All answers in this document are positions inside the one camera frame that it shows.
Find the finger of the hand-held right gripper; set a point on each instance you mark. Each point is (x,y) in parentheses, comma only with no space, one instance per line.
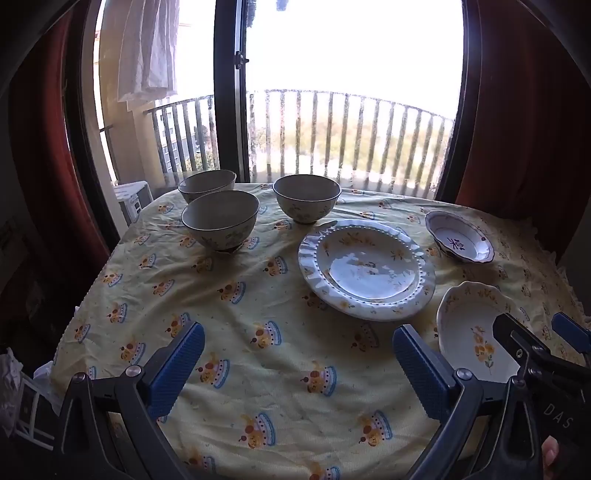
(570,328)
(515,334)

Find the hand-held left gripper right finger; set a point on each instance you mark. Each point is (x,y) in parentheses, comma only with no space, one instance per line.
(420,374)

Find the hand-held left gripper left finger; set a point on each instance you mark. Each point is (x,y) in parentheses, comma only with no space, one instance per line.
(180,364)

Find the white scalloped dish yellow flowers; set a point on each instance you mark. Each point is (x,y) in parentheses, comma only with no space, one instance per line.
(466,332)

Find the white plate red rim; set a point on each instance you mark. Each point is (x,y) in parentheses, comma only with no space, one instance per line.
(457,240)

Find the large white beaded-rim plate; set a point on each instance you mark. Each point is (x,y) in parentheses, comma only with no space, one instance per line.
(364,272)

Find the cream floral bowl dark rim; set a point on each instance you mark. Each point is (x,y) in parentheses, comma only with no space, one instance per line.
(304,194)
(203,180)
(217,217)

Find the person's right hand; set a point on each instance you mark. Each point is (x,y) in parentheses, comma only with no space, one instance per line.
(550,457)

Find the yellow printed tablecloth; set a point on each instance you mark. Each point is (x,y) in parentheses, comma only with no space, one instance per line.
(258,286)

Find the crumpled white paper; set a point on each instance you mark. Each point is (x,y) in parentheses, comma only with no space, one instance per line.
(9,374)

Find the red curtain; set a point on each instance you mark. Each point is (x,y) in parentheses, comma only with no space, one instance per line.
(521,138)
(41,138)

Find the balcony railing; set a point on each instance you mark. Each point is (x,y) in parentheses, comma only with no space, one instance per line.
(180,103)

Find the white hanging cloth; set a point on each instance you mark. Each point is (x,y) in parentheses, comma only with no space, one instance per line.
(143,46)

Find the dark window frame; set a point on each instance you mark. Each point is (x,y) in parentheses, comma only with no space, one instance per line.
(231,115)

